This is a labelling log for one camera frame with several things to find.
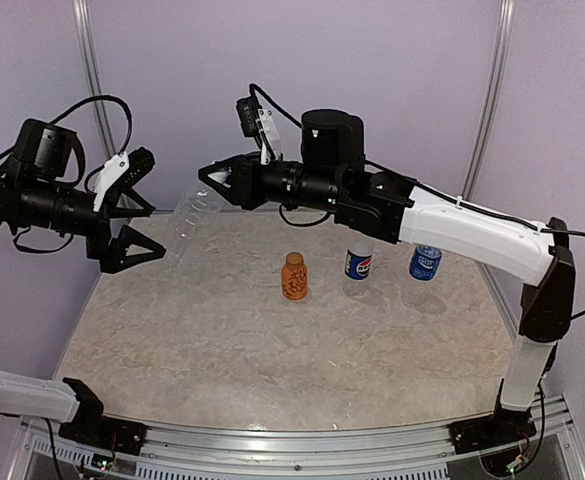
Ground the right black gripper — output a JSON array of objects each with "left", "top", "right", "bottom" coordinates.
[{"left": 201, "top": 149, "right": 344, "bottom": 210}]

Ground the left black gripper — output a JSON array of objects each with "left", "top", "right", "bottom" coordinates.
[{"left": 16, "top": 174, "right": 165, "bottom": 271}]

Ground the clear plastic bottle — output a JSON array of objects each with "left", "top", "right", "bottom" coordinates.
[{"left": 165, "top": 180, "right": 223, "bottom": 266}]

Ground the orange juice bottle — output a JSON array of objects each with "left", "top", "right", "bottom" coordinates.
[{"left": 281, "top": 252, "right": 308, "bottom": 301}]

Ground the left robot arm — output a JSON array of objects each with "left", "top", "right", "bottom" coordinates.
[{"left": 0, "top": 119, "right": 166, "bottom": 445}]

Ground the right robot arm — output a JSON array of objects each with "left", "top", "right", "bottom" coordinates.
[{"left": 198, "top": 109, "right": 576, "bottom": 444}]

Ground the Pepsi bottle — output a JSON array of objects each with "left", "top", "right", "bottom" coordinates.
[{"left": 343, "top": 237, "right": 374, "bottom": 297}]

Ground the blue label water bottle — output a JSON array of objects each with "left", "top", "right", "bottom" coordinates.
[{"left": 403, "top": 245, "right": 443, "bottom": 307}]

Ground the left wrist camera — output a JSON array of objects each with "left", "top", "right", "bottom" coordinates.
[{"left": 93, "top": 147, "right": 156, "bottom": 212}]

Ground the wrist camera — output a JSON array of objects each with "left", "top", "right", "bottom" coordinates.
[
  {"left": 236, "top": 97, "right": 283, "bottom": 165},
  {"left": 93, "top": 147, "right": 156, "bottom": 212}
]

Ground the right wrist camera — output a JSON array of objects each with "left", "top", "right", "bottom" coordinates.
[{"left": 236, "top": 97, "right": 283, "bottom": 165}]

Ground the left camera cable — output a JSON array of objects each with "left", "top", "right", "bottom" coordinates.
[{"left": 51, "top": 94, "right": 136, "bottom": 156}]

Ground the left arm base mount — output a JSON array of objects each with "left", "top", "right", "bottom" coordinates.
[{"left": 58, "top": 377, "right": 148, "bottom": 456}]

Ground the left aluminium post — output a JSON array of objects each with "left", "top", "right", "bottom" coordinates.
[{"left": 71, "top": 0, "right": 115, "bottom": 156}]

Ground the aluminium post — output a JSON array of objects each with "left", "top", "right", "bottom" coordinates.
[
  {"left": 71, "top": 0, "right": 115, "bottom": 156},
  {"left": 462, "top": 0, "right": 516, "bottom": 200}
]

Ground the right aluminium post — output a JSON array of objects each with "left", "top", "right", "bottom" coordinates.
[{"left": 462, "top": 0, "right": 516, "bottom": 200}]

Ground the aluminium front rail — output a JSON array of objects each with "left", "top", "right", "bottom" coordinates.
[{"left": 5, "top": 396, "right": 585, "bottom": 479}]

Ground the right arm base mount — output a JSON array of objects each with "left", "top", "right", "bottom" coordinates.
[{"left": 448, "top": 400, "right": 537, "bottom": 454}]

